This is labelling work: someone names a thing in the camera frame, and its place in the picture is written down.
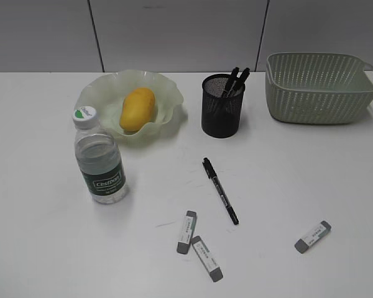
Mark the black marker pen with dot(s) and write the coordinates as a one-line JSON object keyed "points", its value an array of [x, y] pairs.
{"points": [[239, 82], [215, 180], [230, 82]]}

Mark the yellow mango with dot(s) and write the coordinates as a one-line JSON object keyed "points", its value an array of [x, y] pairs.
{"points": [[137, 109]]}

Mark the clear water bottle green label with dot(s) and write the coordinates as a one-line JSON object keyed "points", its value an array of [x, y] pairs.
{"points": [[98, 157]]}

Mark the grey white eraser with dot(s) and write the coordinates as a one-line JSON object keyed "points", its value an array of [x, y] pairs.
{"points": [[314, 235], [207, 259], [186, 232]]}

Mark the black mesh pen holder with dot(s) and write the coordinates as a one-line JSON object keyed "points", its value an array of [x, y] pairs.
{"points": [[225, 122]]}

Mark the frosted green ruffled plate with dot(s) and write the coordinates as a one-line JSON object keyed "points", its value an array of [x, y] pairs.
{"points": [[108, 92]]}

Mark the pale green plastic basket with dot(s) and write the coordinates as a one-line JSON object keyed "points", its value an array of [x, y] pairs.
{"points": [[317, 88]]}

